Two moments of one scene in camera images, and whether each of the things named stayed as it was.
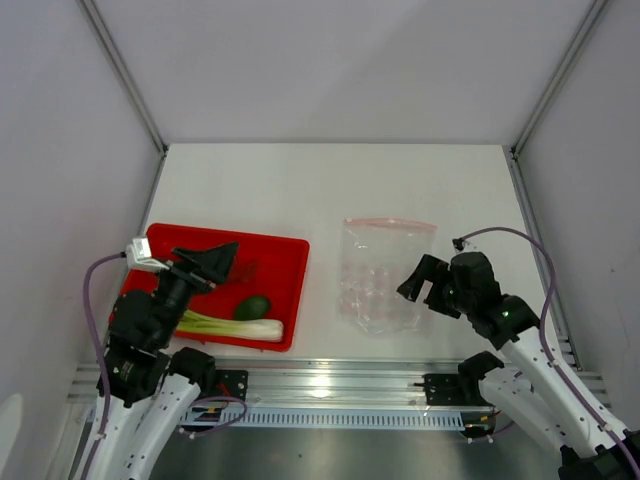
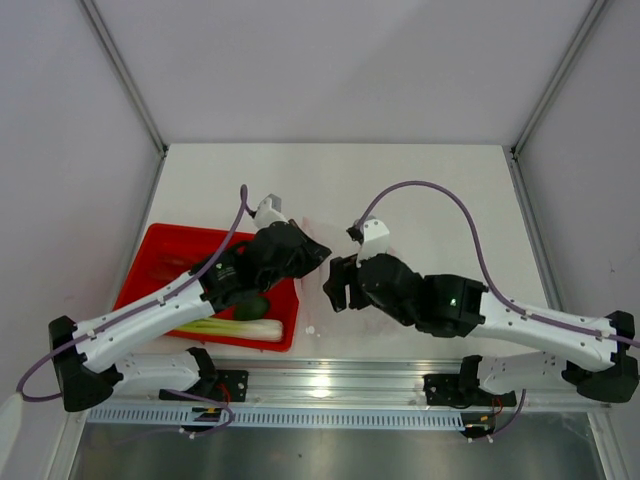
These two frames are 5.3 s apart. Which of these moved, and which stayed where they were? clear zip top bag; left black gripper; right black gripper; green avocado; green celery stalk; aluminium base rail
Moved: right black gripper; clear zip top bag; left black gripper
Stayed: green celery stalk; aluminium base rail; green avocado
